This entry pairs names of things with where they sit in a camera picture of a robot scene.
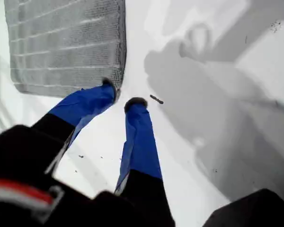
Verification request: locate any small dark debris piece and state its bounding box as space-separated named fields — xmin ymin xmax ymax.
xmin=149 ymin=94 xmax=164 ymax=105

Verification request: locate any grey striped towel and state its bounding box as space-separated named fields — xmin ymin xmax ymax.
xmin=3 ymin=0 xmax=128 ymax=98

